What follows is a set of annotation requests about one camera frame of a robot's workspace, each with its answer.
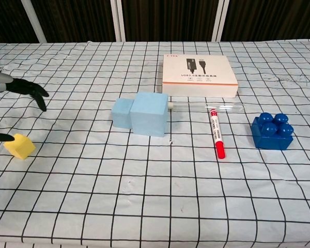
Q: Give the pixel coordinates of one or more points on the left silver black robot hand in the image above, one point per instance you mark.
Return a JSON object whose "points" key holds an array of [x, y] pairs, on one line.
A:
{"points": [[20, 86]]}

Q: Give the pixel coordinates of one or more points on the small yellow foam cube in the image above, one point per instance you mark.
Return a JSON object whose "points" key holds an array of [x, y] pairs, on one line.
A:
{"points": [[19, 147]]}

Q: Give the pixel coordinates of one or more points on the medium light blue foam cube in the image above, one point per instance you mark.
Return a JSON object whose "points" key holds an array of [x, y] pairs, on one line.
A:
{"points": [[121, 113]]}

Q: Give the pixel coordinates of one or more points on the large light blue foam cube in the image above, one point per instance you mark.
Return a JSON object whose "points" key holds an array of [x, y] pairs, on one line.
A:
{"points": [[149, 117]]}

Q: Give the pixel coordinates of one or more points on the clear test tube white cap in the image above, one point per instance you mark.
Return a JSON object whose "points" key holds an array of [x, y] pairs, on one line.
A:
{"points": [[170, 106]]}

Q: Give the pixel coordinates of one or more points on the white black checkered tablecloth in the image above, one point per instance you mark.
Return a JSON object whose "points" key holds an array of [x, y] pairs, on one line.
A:
{"points": [[144, 193]]}

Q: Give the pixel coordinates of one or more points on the red white marker pen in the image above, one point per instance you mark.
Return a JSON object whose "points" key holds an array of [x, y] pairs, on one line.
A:
{"points": [[217, 129]]}

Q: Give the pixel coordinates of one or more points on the blue toy building brick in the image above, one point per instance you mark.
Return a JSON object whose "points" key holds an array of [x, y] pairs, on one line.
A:
{"points": [[271, 134]]}

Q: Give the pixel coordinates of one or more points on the white metal frame post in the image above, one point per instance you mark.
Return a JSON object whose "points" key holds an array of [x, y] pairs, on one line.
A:
{"points": [[220, 20], [36, 23], [118, 20]]}

